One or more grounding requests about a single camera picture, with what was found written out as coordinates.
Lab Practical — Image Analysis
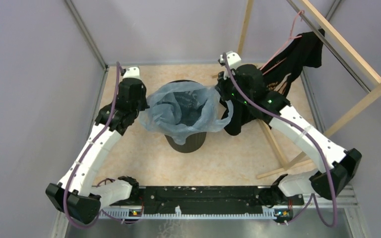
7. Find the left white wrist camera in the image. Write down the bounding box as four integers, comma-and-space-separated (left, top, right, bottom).
122, 66, 141, 80

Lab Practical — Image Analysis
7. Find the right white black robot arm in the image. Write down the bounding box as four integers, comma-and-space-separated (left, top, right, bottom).
216, 63, 362, 204

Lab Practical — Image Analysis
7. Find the metal clothes rail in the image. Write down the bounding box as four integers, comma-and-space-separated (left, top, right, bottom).
287, 0, 381, 93

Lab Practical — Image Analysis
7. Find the purple cable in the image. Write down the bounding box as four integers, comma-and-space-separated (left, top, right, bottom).
222, 52, 339, 229
62, 61, 143, 230

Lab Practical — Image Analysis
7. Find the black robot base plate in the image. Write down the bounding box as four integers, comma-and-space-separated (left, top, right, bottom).
114, 186, 289, 215

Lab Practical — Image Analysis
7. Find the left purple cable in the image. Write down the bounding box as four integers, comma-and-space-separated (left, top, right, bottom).
62, 61, 143, 230

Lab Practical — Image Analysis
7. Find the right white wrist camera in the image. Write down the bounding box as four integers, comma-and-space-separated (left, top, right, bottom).
217, 51, 242, 81

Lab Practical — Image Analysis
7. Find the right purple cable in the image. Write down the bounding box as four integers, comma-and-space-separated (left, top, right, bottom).
222, 52, 339, 229

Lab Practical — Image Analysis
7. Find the black plastic trash bin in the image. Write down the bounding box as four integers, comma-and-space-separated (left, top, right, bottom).
152, 80, 212, 153

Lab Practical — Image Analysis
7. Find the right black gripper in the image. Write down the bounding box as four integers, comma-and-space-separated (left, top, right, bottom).
215, 67, 252, 106

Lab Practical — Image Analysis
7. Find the light blue plastic trash bag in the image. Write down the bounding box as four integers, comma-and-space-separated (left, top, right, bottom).
139, 81, 234, 145

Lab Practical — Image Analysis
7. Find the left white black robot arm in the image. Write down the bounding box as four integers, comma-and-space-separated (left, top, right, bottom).
45, 77, 149, 227

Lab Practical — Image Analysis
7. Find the pink clothes hanger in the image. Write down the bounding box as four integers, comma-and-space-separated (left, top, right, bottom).
260, 10, 305, 76

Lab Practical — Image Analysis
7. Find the wooden clothes rack frame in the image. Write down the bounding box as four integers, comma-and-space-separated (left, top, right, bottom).
218, 0, 381, 188

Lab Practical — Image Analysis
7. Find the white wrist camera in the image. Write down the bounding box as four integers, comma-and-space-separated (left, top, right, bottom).
217, 51, 242, 81
122, 66, 141, 80

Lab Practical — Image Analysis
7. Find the black printed t-shirt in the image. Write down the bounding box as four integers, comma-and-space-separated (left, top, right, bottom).
224, 32, 323, 136

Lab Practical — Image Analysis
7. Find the grey cable duct rail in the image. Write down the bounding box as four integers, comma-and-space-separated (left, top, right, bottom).
99, 206, 277, 220

